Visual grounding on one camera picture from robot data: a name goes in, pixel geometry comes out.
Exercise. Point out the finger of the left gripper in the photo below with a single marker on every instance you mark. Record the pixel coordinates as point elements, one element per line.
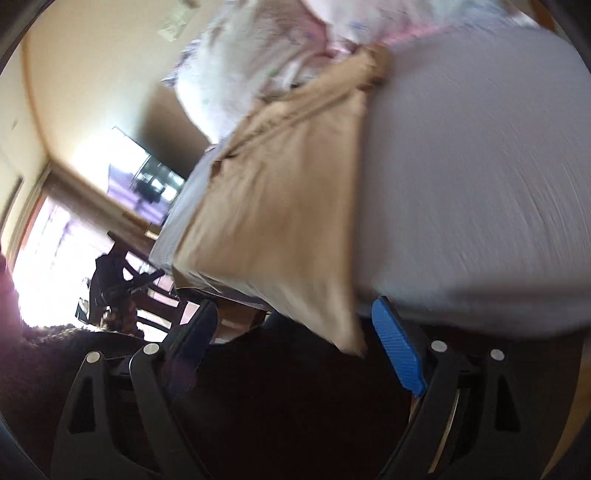
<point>143,280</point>

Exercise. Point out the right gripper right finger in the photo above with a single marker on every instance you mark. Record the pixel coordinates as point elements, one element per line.
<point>488,407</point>

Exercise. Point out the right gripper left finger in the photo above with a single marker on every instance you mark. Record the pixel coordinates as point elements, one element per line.
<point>118,423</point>

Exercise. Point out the tan garment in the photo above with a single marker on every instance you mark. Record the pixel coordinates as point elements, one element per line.
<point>277,216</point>

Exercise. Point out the grey-lilac bed sheet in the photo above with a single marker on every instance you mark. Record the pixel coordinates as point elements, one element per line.
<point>473,202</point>

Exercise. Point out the left floral pillow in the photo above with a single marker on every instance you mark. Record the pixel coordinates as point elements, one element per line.
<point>250,51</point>

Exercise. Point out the right pink floral pillow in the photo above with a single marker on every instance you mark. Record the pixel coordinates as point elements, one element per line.
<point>351,24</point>

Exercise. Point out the window with wooden frame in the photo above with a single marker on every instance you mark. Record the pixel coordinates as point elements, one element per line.
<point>51,235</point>

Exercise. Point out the wall television screen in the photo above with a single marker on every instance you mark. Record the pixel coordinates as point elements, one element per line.
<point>139,181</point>

